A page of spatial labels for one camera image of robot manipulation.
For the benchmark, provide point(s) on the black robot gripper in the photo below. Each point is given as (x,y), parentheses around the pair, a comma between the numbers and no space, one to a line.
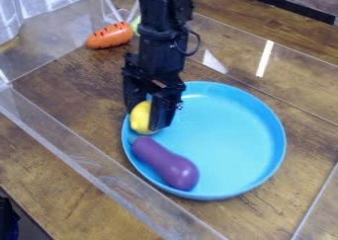
(151,73)

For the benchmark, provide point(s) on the yellow toy lemon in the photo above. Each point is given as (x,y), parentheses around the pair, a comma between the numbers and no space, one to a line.
(139,118)

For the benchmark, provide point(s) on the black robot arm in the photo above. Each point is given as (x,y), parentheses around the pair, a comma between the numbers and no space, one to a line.
(164,17)

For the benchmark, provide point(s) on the blue round plastic tray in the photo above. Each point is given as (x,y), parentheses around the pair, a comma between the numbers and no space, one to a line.
(231,136)

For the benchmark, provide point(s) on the orange toy carrot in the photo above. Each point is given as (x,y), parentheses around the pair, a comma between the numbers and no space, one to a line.
(113,35)

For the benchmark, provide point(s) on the purple toy eggplant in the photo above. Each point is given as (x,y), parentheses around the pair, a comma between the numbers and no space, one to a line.
(176,170)

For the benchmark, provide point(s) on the dark wooden baseboard strip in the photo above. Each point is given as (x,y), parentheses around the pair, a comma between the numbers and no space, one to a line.
(300,10)

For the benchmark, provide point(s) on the clear acrylic enclosure wall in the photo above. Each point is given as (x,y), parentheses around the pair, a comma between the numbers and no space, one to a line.
(64,167)

